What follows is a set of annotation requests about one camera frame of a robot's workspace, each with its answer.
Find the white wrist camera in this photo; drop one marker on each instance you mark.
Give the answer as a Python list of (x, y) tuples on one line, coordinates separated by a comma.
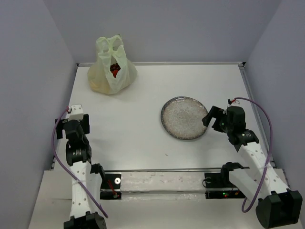
[(75, 112), (233, 102)]

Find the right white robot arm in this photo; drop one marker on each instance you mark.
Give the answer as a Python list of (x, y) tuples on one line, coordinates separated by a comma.
[(275, 203)]

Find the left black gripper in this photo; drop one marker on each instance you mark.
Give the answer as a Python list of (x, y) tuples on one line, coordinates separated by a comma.
[(83, 124)]

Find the aluminium rail edge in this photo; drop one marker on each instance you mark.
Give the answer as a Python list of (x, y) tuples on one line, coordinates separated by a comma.
[(262, 118), (157, 63)]

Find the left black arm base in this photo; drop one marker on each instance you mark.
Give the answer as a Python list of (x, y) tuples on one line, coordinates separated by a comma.
[(111, 187)]

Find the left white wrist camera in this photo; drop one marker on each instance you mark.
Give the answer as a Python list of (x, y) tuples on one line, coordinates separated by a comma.
[(75, 112)]

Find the speckled ceramic plate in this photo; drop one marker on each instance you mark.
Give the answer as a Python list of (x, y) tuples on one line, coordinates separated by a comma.
[(182, 117)]

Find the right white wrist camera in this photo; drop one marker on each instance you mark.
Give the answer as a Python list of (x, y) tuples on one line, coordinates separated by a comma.
[(233, 102)]

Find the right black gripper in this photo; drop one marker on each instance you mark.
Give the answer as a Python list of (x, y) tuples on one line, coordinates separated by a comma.
[(215, 112)]

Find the aluminium rail back edge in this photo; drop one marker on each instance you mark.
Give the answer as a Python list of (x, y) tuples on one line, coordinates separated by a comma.
[(157, 63)]

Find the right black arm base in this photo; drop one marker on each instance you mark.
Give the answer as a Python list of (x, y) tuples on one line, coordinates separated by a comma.
[(216, 188)]

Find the aluminium rail right edge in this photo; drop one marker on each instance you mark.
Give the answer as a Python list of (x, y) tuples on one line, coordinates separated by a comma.
[(262, 118)]

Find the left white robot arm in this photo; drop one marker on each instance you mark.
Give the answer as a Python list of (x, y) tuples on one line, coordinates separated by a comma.
[(86, 211)]

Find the red orange fake fruit bunch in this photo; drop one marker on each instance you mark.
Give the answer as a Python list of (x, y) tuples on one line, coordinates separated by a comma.
[(115, 68)]

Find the translucent yellowish plastic bag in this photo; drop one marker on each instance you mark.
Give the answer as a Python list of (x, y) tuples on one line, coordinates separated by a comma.
[(109, 51)]

